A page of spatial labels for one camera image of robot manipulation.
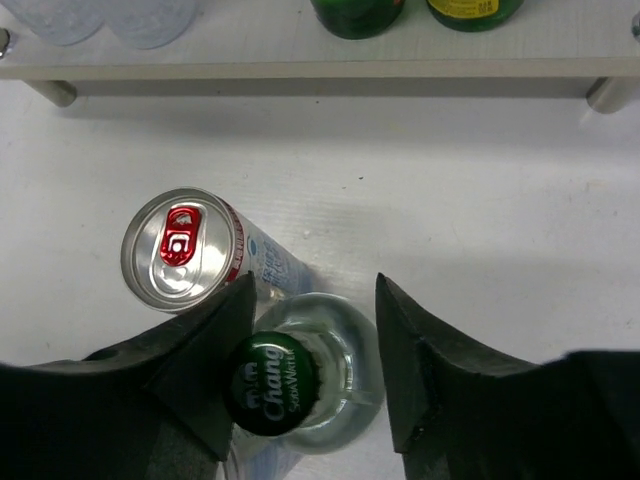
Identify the clear soda water bottle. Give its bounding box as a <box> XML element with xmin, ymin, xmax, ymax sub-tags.
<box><xmin>222</xmin><ymin>292</ymin><xmax>385</xmax><ymax>455</ymax></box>

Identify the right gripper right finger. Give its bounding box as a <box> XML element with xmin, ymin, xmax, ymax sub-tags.
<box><xmin>375</xmin><ymin>275</ymin><xmax>639</xmax><ymax>479</ymax></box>

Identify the white two-tier shelf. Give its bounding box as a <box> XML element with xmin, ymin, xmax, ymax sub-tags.
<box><xmin>1</xmin><ymin>1</ymin><xmax>639</xmax><ymax>98</ymax></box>

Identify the blue-label water bottle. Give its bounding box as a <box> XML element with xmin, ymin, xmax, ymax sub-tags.
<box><xmin>1</xmin><ymin>0</ymin><xmax>104</xmax><ymax>46</ymax></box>
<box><xmin>96</xmin><ymin>0</ymin><xmax>200</xmax><ymax>50</ymax></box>

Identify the energy drink can red tab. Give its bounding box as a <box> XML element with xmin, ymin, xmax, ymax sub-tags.
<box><xmin>120</xmin><ymin>188</ymin><xmax>315</xmax><ymax>314</ymax></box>

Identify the left blue-label water bottle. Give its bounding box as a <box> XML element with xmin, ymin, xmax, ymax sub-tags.
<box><xmin>1</xmin><ymin>0</ymin><xmax>104</xmax><ymax>46</ymax></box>

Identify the right blue-label water bottle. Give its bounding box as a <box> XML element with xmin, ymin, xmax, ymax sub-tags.
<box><xmin>96</xmin><ymin>0</ymin><xmax>200</xmax><ymax>50</ymax></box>

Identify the green Perrier bottle yellow label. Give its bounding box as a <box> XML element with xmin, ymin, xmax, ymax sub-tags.
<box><xmin>426</xmin><ymin>0</ymin><xmax>524</xmax><ymax>32</ymax></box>

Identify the green Perrier bottle red label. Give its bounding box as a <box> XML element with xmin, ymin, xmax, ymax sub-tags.
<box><xmin>310</xmin><ymin>0</ymin><xmax>405</xmax><ymax>40</ymax></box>

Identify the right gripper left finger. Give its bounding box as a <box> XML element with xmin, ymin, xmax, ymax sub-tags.
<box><xmin>1</xmin><ymin>274</ymin><xmax>256</xmax><ymax>479</ymax></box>

